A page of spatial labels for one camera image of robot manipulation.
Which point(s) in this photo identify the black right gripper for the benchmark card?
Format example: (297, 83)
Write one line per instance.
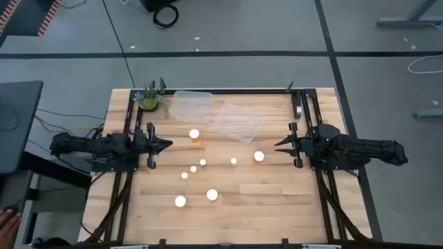
(304, 147)

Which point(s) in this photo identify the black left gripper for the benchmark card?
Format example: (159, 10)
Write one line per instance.
(145, 143)

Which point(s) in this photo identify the large orange pill bottle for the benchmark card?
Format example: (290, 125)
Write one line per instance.
(180, 201)
(194, 133)
(212, 194)
(259, 156)

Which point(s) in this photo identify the small pale yellow pill bottle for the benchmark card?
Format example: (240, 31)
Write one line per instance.
(233, 160)
(184, 175)

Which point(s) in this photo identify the small orange pill bottle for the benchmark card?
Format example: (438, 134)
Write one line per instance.
(193, 168)

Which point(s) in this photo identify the small bottle with red pills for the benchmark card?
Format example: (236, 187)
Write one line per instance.
(203, 162)

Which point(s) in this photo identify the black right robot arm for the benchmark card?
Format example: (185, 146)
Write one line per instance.
(363, 148)

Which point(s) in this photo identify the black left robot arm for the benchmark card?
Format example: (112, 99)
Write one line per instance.
(86, 145)

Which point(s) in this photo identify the clear plastic bin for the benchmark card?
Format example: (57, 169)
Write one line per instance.
(192, 110)
(239, 124)

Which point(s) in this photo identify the small potted succulent plant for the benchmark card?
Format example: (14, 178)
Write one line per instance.
(149, 102)

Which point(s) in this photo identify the black bar with silver end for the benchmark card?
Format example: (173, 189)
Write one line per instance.
(297, 102)

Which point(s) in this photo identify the silver aluminium extrusion bar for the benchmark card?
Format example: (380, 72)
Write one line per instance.
(322, 247)
(129, 247)

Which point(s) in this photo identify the black box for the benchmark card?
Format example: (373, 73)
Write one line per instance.
(152, 4)

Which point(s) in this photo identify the dark grey side desk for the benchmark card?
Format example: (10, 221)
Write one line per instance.
(20, 121)

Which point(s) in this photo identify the grey desk leg base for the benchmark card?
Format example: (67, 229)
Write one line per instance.
(408, 22)
(429, 113)

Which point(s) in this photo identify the person's hand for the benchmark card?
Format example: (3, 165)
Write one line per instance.
(8, 228)

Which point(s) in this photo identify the black mat orange striped edge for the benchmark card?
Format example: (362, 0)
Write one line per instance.
(27, 17)

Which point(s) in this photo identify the black aluminium table frame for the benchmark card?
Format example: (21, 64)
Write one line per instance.
(242, 91)

